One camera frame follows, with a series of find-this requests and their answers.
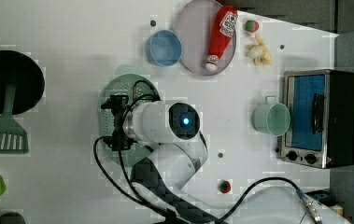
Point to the lilac round plate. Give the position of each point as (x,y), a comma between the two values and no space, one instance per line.
(193,27)

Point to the yellow red emergency button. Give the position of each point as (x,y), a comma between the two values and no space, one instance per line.
(340,211)

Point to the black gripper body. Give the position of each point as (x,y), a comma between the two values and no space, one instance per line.
(118,105)

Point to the silver toaster oven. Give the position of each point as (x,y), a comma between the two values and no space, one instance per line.
(321,105)

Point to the dark green toy at edge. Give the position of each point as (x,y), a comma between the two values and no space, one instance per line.
(12,218)

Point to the mint green mug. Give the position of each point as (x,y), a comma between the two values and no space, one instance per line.
(271,117)

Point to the red ketchup bottle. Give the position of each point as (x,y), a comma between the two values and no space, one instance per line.
(221,34)

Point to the mint green plastic strainer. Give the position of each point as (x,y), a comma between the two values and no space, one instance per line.
(127,89)

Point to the blue bowl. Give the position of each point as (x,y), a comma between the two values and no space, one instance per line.
(163,48)

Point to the green slotted spatula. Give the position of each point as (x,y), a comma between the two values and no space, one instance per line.
(13,138)

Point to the red green strawberry toy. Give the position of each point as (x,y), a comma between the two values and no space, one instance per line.
(224,186)

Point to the black frying pan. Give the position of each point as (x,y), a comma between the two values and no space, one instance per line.
(26,75)

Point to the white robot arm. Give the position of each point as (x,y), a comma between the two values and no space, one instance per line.
(170,131)

